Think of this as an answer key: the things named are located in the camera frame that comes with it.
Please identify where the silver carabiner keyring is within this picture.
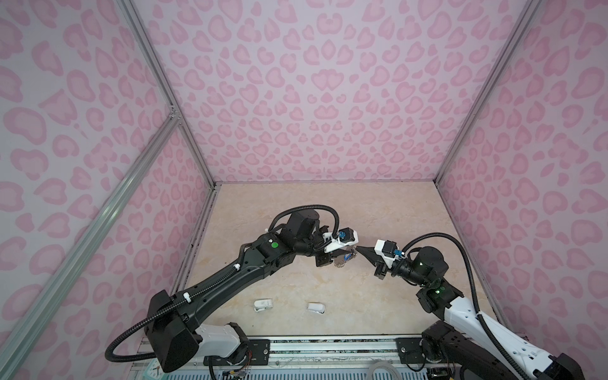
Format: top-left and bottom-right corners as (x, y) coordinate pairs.
(333, 250), (357, 268)

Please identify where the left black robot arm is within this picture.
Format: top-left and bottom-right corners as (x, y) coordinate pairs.
(144, 205), (358, 373)

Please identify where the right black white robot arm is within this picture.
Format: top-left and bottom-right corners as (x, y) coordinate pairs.
(356, 240), (584, 379)

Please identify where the right white key tag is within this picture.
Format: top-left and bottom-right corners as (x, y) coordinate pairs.
(307, 302), (326, 314)

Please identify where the white key tag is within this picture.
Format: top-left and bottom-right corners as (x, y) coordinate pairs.
(307, 302), (326, 314)
(253, 299), (273, 313)

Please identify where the left white key tag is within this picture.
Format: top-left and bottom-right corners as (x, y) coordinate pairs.
(253, 299), (273, 313)

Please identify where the clear plastic tube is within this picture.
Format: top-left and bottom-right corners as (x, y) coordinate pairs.
(364, 360), (403, 380)

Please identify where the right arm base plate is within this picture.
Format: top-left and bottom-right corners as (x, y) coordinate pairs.
(395, 337), (427, 367)

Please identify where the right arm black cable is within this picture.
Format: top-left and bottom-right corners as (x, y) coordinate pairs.
(401, 232), (533, 380)

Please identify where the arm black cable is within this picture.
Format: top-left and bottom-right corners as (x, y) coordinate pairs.
(401, 232), (533, 380)
(104, 204), (341, 364)

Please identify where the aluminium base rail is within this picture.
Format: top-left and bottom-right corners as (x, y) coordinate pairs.
(124, 333), (523, 380)

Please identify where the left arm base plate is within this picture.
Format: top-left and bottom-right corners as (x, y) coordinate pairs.
(204, 339), (271, 367)

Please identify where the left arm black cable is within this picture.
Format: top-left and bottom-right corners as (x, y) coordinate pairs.
(104, 204), (341, 364)

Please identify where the diagonal aluminium frame bar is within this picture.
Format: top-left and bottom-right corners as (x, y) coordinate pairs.
(1, 115), (181, 379)

